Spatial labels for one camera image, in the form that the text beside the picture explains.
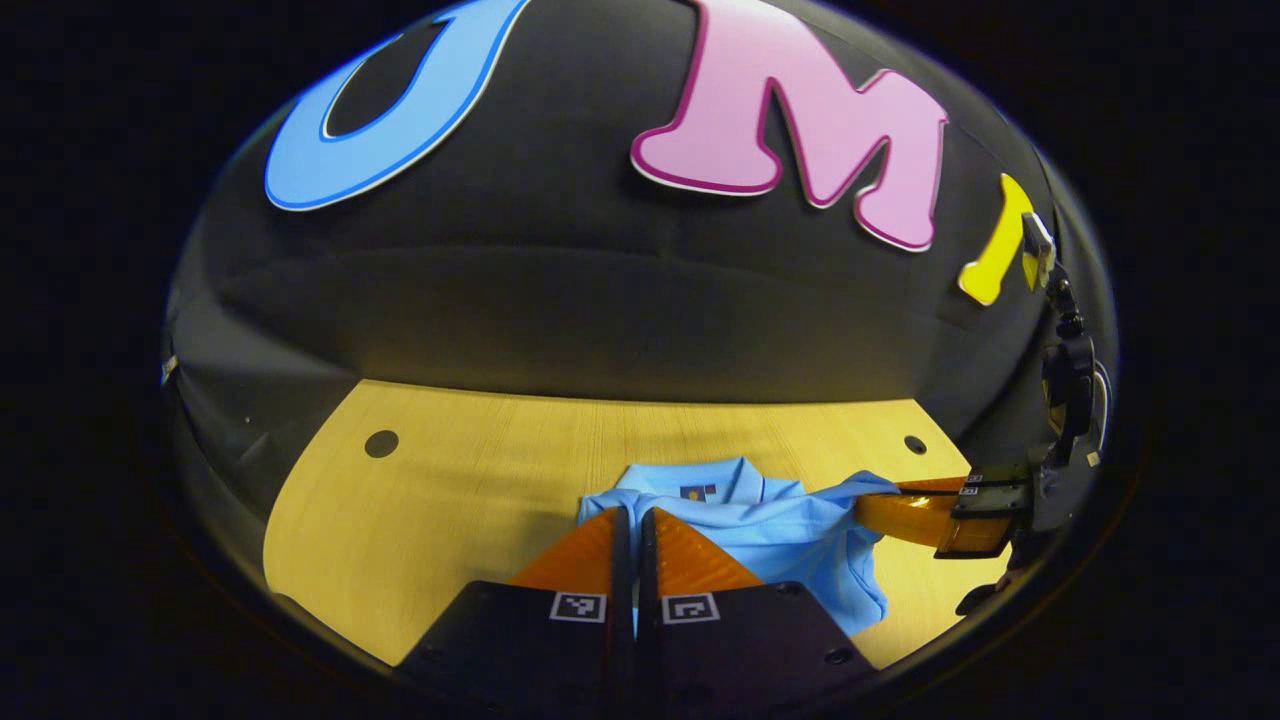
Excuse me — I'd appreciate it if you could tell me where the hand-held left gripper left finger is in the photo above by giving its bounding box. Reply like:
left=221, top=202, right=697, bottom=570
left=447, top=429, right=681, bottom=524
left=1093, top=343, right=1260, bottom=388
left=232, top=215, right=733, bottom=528
left=400, top=506, right=635, bottom=703

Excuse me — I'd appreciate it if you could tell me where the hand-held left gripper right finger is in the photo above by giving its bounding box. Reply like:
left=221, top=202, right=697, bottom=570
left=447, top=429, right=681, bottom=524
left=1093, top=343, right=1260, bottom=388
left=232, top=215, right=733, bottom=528
left=638, top=506, right=881, bottom=711

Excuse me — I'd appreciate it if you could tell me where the light blue T-shirt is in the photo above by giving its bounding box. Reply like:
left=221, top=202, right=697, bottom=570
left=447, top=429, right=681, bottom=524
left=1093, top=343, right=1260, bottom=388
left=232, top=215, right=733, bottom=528
left=578, top=457, right=901, bottom=638

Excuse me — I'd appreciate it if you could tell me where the black backdrop cloth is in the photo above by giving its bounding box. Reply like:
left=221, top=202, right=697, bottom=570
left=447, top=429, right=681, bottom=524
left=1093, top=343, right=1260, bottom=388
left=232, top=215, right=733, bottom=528
left=160, top=0, right=1121, bottom=561

